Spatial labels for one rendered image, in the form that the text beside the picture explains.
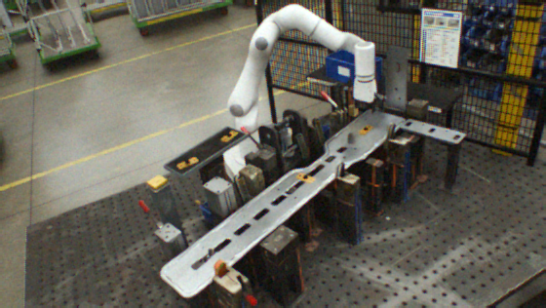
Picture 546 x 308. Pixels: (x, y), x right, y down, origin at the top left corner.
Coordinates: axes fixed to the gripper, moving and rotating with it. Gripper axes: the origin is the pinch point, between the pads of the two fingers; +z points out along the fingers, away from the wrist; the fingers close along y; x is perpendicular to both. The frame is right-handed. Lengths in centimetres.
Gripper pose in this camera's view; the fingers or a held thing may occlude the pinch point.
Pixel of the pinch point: (365, 108)
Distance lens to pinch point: 204.4
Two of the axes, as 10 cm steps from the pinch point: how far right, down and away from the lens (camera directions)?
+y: 7.1, 3.0, -6.3
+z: 1.4, 8.3, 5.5
